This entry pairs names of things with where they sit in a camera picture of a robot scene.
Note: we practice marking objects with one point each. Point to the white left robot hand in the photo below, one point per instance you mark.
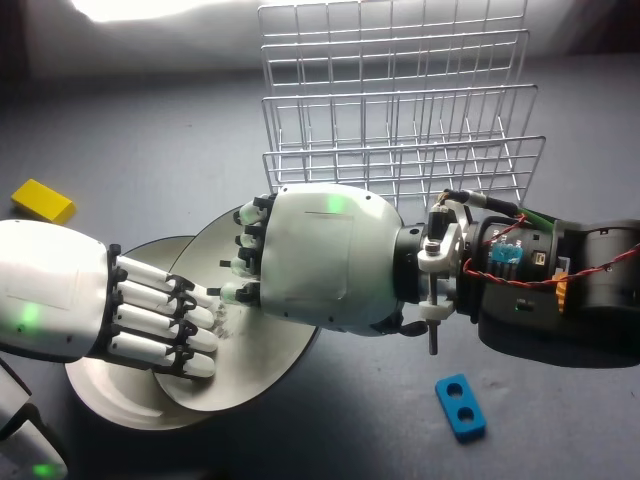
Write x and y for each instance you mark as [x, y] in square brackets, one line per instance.
[50, 290]

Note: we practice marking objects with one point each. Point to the white plate with dark rim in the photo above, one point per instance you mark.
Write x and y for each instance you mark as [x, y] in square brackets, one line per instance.
[250, 360]
[115, 400]

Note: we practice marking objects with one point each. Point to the yellow rectangular block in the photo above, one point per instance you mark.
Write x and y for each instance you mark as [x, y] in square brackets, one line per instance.
[42, 201]

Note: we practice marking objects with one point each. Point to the blue block with two holes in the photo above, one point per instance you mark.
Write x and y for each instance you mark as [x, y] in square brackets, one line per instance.
[461, 409]

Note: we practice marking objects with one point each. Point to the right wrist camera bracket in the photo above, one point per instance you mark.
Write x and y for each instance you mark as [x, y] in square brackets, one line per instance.
[440, 255]

